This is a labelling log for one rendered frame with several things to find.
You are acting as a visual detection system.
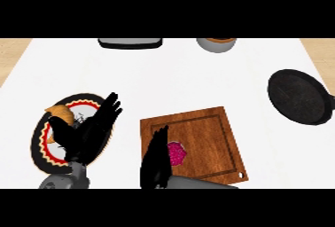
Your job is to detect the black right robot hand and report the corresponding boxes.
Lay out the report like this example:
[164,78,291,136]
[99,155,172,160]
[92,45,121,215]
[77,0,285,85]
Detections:
[139,125,172,190]

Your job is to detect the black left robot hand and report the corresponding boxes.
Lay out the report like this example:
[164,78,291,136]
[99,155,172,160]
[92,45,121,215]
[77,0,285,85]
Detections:
[48,91,124,167]

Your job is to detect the brown wooden cutting board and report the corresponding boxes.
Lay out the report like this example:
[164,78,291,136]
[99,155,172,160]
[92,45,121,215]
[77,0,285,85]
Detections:
[139,106,250,186]

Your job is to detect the black round pan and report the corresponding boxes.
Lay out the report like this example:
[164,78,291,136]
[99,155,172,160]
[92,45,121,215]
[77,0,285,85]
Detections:
[267,68,335,126]

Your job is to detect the golden croissant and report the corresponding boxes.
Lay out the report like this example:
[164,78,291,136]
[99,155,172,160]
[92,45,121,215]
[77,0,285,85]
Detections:
[43,104,76,125]

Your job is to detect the black red patterned plate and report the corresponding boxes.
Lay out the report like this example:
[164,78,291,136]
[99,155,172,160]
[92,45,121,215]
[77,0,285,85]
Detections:
[30,92,115,175]

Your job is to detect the black grey appliance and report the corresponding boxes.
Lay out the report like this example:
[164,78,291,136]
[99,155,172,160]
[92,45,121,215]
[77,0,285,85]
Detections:
[98,37,164,50]

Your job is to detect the grey round pot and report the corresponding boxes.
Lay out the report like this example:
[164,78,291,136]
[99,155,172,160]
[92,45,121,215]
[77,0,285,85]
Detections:
[195,37,238,54]

